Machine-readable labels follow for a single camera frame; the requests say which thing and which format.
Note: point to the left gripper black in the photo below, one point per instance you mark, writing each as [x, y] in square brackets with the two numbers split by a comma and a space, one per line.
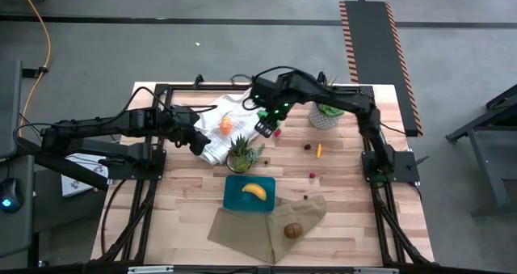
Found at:
[182, 122]

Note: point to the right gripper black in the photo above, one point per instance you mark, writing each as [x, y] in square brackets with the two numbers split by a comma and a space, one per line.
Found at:
[281, 107]

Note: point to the red toy strawberry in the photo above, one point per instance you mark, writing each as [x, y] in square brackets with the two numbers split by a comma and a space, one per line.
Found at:
[277, 133]

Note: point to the orange toy fruit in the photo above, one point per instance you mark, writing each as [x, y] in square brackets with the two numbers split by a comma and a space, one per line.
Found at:
[226, 125]

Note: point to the dark toy blackberry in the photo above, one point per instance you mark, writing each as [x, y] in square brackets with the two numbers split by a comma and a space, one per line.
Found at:
[308, 146]

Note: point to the small yellow toy pepper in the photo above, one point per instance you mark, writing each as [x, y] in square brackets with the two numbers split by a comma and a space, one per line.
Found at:
[319, 150]

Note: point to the yellow toy banana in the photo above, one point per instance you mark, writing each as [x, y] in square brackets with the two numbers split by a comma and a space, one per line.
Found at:
[254, 191]

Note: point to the brown toy kiwi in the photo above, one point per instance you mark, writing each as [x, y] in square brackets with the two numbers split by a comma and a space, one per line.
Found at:
[293, 230]

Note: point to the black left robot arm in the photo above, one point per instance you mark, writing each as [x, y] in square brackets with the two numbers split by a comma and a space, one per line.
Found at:
[101, 124]

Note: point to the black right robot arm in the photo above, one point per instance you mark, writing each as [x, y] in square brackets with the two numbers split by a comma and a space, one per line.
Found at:
[343, 98]

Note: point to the blue plastic tupperware container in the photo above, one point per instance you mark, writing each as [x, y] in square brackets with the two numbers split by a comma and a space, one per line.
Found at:
[238, 201]

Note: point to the white checked kitchen towel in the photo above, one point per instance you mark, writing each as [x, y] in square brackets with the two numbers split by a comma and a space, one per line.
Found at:
[214, 144]

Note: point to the small spiky succulent pot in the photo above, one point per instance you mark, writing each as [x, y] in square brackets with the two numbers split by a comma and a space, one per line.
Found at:
[241, 157]

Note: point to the white triangle-patterned planter with plant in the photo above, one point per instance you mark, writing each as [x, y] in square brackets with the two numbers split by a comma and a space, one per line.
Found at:
[323, 120]

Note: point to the tan cloth napkin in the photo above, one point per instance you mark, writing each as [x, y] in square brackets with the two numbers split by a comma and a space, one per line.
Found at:
[250, 233]

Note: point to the black mat with striped edges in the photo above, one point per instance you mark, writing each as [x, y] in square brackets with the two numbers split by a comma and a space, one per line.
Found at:
[375, 64]

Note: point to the white paper booklet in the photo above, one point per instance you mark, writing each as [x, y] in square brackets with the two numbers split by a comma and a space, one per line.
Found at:
[81, 179]

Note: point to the black diagonal metal beam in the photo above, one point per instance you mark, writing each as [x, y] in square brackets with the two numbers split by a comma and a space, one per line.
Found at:
[60, 165]

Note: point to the grey desk panel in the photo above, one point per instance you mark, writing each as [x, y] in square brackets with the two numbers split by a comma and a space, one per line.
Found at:
[8, 104]

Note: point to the black computer mouse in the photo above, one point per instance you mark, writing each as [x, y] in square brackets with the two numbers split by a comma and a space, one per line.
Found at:
[10, 195]

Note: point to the grey desk top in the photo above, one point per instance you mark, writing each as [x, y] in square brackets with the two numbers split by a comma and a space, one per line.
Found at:
[16, 233]

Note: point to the black aluminium table frame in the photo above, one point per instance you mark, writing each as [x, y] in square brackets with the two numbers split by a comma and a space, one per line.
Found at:
[194, 87]

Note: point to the silver metal bracket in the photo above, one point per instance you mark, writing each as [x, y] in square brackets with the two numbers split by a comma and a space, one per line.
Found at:
[150, 270]
[376, 271]

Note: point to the black metal table frame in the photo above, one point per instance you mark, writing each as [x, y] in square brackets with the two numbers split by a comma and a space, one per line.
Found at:
[497, 210]

